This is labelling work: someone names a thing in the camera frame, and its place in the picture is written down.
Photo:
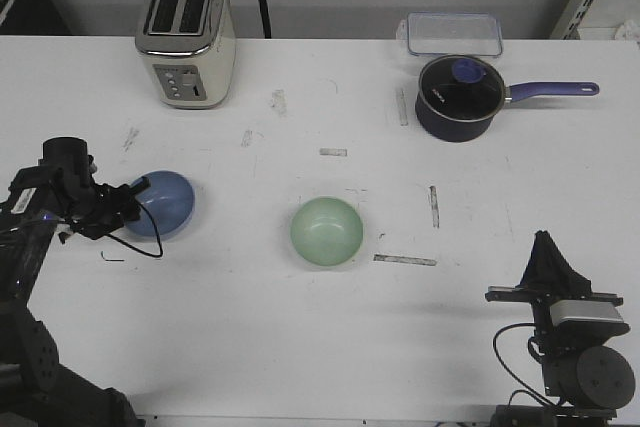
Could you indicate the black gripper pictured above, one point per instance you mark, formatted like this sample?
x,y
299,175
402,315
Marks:
x,y
564,283
91,209

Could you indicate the blue bowl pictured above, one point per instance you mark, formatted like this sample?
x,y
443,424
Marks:
x,y
170,200

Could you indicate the green bowl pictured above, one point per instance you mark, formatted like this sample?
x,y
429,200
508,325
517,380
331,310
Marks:
x,y
326,231

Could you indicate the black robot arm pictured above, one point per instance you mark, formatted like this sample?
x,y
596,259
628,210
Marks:
x,y
585,381
35,385

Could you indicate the cream two-slot toaster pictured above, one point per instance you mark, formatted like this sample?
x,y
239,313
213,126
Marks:
x,y
188,48

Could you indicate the dark blue saucepan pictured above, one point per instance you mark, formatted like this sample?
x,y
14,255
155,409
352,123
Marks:
x,y
461,131

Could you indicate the glass pot lid blue knob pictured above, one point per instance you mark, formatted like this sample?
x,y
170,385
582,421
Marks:
x,y
462,88

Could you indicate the clear plastic food container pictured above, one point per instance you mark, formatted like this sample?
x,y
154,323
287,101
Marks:
x,y
433,34

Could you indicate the white crumpled item on shelf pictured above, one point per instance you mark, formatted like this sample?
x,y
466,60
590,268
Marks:
x,y
628,31

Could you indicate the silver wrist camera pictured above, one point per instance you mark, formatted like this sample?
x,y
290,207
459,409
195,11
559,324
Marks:
x,y
582,317

